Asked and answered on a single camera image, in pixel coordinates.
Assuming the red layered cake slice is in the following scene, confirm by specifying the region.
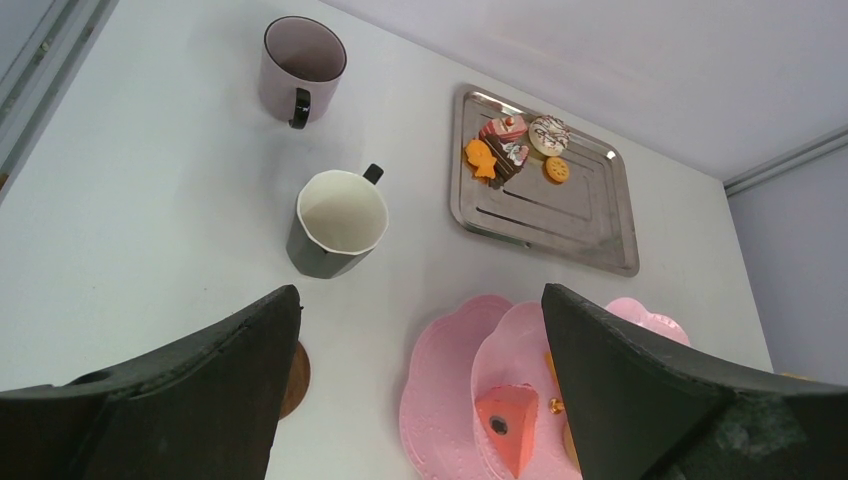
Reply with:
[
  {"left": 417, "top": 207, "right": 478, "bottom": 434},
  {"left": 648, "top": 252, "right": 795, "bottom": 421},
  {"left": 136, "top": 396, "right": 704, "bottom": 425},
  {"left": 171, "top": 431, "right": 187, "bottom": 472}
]
[{"left": 474, "top": 384, "right": 539, "bottom": 478}]

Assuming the black cup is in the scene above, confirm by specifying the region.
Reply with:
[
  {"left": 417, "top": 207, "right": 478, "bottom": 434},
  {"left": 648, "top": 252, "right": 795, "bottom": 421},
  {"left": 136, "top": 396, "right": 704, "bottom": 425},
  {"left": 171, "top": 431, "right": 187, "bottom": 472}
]
[{"left": 286, "top": 164, "right": 389, "bottom": 279}]

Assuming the red cake slice with orange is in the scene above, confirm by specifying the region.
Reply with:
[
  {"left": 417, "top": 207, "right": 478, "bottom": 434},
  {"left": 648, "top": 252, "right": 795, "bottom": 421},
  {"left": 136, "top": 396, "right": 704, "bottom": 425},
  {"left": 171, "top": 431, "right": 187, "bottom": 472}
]
[{"left": 478, "top": 115, "right": 528, "bottom": 143}]

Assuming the pink three-tier cake stand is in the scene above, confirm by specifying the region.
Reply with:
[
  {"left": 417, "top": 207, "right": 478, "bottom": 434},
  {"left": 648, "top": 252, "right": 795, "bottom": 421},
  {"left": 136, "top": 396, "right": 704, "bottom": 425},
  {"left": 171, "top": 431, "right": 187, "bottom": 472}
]
[{"left": 398, "top": 294, "right": 692, "bottom": 480}]

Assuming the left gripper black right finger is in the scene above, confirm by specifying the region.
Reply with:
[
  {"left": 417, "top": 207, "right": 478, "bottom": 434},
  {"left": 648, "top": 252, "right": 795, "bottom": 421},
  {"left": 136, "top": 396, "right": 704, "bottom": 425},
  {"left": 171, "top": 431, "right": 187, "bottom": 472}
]
[{"left": 541, "top": 283, "right": 847, "bottom": 479}]

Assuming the right aluminium frame post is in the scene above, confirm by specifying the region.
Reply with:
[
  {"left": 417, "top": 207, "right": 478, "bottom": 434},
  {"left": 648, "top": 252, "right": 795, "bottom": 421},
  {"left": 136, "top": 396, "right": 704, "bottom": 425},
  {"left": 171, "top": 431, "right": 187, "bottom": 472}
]
[{"left": 723, "top": 125, "right": 847, "bottom": 198}]

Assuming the orange fish-shaped cake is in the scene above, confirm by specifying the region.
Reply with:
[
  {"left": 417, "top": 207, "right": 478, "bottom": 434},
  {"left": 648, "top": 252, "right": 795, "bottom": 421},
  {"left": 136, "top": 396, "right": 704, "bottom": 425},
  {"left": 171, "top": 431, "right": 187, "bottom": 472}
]
[{"left": 464, "top": 138, "right": 497, "bottom": 181}]

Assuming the left aluminium frame post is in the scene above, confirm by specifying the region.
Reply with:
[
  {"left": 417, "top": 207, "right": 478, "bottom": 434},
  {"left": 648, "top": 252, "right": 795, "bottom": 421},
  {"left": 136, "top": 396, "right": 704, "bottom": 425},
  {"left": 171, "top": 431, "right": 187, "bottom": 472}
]
[{"left": 1, "top": 1, "right": 118, "bottom": 195}]

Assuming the stainless steel serving tray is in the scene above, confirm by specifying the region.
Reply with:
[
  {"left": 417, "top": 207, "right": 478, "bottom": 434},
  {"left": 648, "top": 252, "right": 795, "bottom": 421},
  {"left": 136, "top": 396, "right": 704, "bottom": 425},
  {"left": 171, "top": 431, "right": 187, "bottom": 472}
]
[{"left": 450, "top": 84, "right": 640, "bottom": 277}]

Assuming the round yellow biscuit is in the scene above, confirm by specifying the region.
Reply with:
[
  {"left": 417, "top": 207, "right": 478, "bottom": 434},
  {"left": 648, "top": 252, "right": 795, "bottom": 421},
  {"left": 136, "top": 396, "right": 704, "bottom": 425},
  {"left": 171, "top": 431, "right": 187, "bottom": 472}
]
[{"left": 543, "top": 157, "right": 570, "bottom": 185}]

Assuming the chocolate cake slice with cream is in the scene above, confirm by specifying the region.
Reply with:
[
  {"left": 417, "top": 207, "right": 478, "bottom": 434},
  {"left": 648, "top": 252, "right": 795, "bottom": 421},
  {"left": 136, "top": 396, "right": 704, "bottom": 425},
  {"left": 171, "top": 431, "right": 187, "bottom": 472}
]
[{"left": 482, "top": 134, "right": 529, "bottom": 189}]

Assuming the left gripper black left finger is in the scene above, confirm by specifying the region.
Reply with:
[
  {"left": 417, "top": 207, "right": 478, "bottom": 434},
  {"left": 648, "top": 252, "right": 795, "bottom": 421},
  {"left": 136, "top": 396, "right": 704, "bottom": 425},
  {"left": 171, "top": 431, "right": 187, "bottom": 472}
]
[{"left": 1, "top": 285, "right": 302, "bottom": 479}]

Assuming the yellow cake slice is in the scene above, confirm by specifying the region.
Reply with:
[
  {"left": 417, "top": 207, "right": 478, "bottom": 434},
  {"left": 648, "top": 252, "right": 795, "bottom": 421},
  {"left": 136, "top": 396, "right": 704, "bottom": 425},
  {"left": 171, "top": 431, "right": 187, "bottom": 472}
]
[{"left": 545, "top": 351, "right": 559, "bottom": 388}]

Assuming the mauve cup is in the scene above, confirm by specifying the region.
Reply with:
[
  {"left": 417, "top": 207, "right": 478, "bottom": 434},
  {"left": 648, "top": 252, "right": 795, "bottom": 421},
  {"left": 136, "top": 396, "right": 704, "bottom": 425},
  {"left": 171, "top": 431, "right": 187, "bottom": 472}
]
[{"left": 258, "top": 15, "right": 348, "bottom": 130}]

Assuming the aluminium frame post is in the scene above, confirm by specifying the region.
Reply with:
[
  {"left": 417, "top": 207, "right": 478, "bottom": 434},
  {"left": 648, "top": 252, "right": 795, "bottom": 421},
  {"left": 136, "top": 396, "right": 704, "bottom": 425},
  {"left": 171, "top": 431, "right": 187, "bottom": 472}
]
[
  {"left": 1, "top": 1, "right": 118, "bottom": 195},
  {"left": 723, "top": 125, "right": 847, "bottom": 198}
]

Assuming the dark brown round coaster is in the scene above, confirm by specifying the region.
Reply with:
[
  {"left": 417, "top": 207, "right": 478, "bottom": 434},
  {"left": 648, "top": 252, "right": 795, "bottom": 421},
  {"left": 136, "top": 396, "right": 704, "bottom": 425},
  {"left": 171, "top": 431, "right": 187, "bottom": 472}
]
[{"left": 279, "top": 342, "right": 311, "bottom": 420}]

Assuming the round golden bread bun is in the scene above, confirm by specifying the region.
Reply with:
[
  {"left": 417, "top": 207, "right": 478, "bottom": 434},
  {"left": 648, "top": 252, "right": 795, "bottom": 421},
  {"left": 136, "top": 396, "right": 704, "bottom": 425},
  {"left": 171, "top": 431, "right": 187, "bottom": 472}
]
[{"left": 562, "top": 423, "right": 581, "bottom": 472}]

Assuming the white donut with chocolate drizzle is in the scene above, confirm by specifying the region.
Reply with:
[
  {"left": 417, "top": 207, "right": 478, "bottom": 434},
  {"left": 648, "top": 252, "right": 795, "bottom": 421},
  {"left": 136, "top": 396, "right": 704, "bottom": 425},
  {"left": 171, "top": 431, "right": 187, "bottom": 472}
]
[{"left": 527, "top": 115, "right": 571, "bottom": 157}]

